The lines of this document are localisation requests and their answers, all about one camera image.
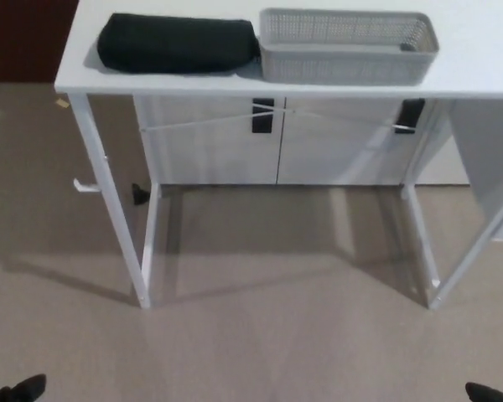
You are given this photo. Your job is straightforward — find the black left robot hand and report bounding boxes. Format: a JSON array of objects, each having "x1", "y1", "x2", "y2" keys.
[{"x1": 0, "y1": 374, "x2": 48, "y2": 402}]

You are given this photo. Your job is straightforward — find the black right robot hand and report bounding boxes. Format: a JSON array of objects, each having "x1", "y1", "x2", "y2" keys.
[{"x1": 464, "y1": 381, "x2": 503, "y2": 402}]

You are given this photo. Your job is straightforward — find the black fabric pencil case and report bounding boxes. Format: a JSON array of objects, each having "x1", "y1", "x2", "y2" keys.
[{"x1": 96, "y1": 13, "x2": 262, "y2": 75}]

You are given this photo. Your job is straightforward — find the white table side hook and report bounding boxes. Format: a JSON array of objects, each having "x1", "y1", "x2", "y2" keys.
[{"x1": 72, "y1": 178, "x2": 101, "y2": 196}]

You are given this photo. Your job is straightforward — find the small black floor object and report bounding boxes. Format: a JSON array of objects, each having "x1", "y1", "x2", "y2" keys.
[{"x1": 129, "y1": 183, "x2": 152, "y2": 206}]

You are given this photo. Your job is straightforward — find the white two-door cabinet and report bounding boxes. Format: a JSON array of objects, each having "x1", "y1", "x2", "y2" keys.
[{"x1": 132, "y1": 95, "x2": 439, "y2": 187}]

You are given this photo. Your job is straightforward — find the dark brown wooden door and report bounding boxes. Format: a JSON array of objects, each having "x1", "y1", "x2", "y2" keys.
[{"x1": 0, "y1": 0, "x2": 80, "y2": 85}]

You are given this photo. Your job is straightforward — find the grey perforated plastic basket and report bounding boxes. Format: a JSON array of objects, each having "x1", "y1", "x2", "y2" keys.
[{"x1": 258, "y1": 7, "x2": 440, "y2": 85}]

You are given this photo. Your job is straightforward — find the black cabinet door handle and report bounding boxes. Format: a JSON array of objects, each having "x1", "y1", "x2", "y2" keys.
[
  {"x1": 393, "y1": 98, "x2": 426, "y2": 135},
  {"x1": 251, "y1": 98, "x2": 275, "y2": 137}
]

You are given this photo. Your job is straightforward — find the white metal frame table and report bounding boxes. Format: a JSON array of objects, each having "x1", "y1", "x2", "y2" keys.
[{"x1": 54, "y1": 0, "x2": 503, "y2": 312}]

